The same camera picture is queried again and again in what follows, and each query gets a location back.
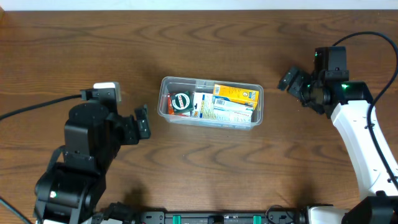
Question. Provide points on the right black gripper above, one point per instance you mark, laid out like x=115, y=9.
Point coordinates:
x=302, y=88

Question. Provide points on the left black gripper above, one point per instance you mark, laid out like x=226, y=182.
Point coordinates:
x=132, y=125

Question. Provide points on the red orange small box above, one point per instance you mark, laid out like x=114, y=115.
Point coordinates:
x=171, y=109

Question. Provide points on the dark green small box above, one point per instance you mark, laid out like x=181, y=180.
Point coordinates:
x=182, y=102

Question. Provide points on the large blue white box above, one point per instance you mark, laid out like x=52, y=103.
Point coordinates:
x=203, y=106

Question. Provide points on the slim white blue box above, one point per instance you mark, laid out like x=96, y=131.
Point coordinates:
x=225, y=110

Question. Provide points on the yellow box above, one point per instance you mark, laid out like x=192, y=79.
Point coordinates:
x=237, y=95

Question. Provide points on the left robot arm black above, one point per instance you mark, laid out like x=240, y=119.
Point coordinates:
x=75, y=178

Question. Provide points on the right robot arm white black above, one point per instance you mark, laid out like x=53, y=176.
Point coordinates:
x=373, y=162

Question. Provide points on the clear plastic container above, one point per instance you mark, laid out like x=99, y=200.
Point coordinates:
x=171, y=85

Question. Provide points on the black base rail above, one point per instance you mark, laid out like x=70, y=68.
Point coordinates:
x=121, y=213

